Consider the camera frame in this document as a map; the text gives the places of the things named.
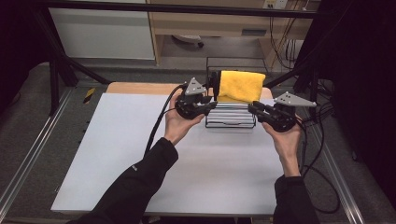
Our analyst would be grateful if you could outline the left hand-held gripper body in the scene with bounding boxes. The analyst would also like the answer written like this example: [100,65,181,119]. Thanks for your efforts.
[174,77,213,121]

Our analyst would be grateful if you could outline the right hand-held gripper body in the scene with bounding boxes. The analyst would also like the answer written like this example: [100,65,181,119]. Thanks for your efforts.
[263,91,318,133]

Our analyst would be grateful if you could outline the black wire rack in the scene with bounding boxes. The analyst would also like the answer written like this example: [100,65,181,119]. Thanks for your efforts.
[204,56,270,130]

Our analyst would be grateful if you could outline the yellow towel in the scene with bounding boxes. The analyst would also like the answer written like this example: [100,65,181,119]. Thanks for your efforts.
[216,70,267,105]

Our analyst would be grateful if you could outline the person's left hand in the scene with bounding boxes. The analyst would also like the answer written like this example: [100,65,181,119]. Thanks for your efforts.
[163,92,205,147]

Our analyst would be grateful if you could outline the person's right hand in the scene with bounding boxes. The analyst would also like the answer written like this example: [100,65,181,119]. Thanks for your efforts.
[261,119,304,166]

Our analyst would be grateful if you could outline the row of white slats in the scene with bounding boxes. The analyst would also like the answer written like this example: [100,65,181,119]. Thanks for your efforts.
[206,102,257,126]

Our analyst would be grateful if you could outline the black metal stand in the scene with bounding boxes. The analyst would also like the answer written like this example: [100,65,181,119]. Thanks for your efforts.
[30,8,111,117]
[263,57,322,123]

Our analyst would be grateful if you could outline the white chair base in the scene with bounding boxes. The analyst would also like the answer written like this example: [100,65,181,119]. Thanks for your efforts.
[171,34,205,49]

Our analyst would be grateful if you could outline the wooden desk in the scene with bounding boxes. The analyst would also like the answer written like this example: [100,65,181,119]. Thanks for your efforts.
[145,0,322,65]

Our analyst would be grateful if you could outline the black curtain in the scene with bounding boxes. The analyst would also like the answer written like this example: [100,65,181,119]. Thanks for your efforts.
[0,0,52,113]
[293,0,396,202]

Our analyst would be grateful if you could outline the yellow black tape strip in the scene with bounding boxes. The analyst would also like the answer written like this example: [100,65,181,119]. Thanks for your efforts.
[82,87,97,105]

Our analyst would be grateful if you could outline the white cabinet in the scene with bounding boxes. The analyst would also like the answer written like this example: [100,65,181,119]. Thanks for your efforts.
[48,0,156,61]

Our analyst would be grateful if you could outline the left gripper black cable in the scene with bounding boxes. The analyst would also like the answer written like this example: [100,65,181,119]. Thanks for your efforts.
[143,82,190,158]

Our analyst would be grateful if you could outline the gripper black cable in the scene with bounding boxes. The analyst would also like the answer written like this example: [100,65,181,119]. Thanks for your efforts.
[292,104,342,216]
[143,82,190,158]

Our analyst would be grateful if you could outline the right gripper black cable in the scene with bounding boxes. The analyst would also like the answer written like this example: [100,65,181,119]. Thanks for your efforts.
[292,104,342,216]

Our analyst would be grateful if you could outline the hanging black cables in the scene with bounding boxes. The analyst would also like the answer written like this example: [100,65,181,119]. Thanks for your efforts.
[268,0,312,72]

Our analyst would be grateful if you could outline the aluminium rail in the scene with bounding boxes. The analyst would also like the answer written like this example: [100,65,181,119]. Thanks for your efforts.
[298,102,366,224]
[0,88,75,213]

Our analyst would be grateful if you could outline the black frame bar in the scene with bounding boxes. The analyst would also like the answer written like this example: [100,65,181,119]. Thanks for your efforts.
[33,0,319,20]

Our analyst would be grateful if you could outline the white wall outlet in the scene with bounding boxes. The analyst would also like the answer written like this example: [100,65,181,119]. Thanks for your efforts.
[262,0,290,10]

